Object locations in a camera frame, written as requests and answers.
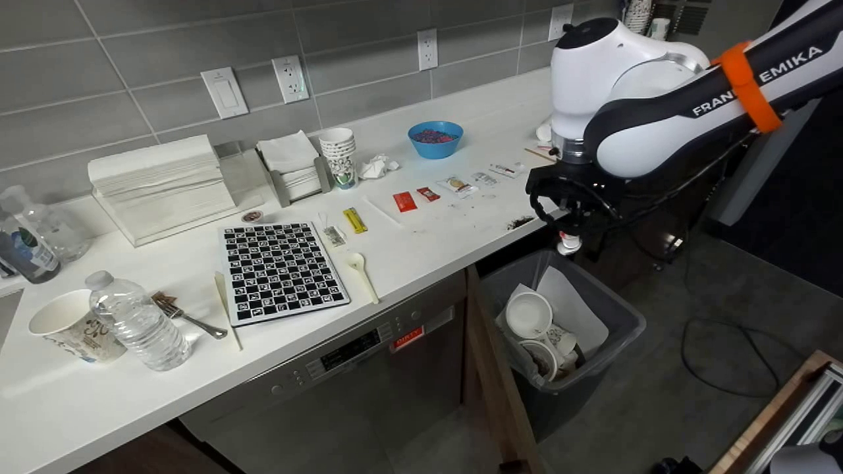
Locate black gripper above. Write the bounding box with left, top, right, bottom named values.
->
left=523, top=165, right=615, bottom=257

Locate small patterned paper cup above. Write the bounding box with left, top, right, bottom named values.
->
left=549, top=325, right=585, bottom=368

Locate grey trash bin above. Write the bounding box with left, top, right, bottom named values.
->
left=476, top=244, right=651, bottom=443

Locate white plastic spoon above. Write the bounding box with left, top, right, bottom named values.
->
left=345, top=250, right=385, bottom=306

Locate large patterned paper cup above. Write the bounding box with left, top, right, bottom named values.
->
left=25, top=287, right=132, bottom=365

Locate white paper sheet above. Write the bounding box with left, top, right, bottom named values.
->
left=531, top=262, right=610, bottom=354

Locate dirty white paper bowl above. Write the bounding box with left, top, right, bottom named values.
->
left=514, top=333, right=567, bottom=387

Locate blue bowl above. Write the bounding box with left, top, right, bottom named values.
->
left=406, top=117, right=465, bottom=162

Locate red sauce packet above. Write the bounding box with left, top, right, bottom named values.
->
left=389, top=187, right=420, bottom=216

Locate grey stand panel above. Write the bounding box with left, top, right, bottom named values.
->
left=707, top=94, right=825, bottom=231

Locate crumpled white tissue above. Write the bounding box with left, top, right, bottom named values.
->
left=358, top=153, right=403, bottom=185

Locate steel dishwasher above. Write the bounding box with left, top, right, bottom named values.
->
left=178, top=268, right=470, bottom=474

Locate black white checkered mat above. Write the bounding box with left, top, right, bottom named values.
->
left=217, top=218, right=353, bottom=328

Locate pale wooden stirrer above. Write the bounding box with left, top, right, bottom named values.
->
left=212, top=268, right=246, bottom=353

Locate metal fork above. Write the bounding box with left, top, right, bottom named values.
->
left=150, top=289, right=232, bottom=343

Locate white paper towel dispenser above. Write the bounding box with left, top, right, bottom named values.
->
left=83, top=131, right=239, bottom=250

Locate clear water bottle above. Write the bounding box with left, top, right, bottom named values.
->
left=80, top=268, right=192, bottom=373

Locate blue label bottle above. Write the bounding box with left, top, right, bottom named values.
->
left=0, top=185, right=65, bottom=287

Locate black floor cable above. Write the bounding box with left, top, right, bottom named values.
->
left=676, top=314, right=785, bottom=403

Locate white wall outlet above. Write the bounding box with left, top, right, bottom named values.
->
left=544, top=3, right=577, bottom=44
left=269, top=53, right=310, bottom=108
left=412, top=25, right=443, bottom=73

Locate wooden frame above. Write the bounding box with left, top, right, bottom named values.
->
left=705, top=347, right=843, bottom=474

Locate blank white wall plate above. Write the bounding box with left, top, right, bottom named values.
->
left=196, top=65, right=252, bottom=121

